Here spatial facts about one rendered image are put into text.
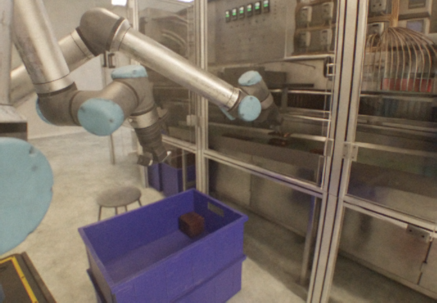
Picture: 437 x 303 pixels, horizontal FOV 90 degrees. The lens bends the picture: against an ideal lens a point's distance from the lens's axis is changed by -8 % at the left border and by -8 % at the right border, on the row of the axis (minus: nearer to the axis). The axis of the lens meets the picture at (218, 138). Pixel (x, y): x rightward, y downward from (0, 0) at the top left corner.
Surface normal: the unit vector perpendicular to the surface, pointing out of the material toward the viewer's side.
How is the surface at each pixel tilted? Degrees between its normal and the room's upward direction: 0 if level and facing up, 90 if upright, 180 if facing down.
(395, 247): 90
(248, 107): 92
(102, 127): 115
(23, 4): 101
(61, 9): 90
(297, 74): 90
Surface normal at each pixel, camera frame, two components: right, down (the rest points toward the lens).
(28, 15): 0.70, 0.35
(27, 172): 0.96, 0.15
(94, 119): -0.14, 0.61
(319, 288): -0.74, 0.15
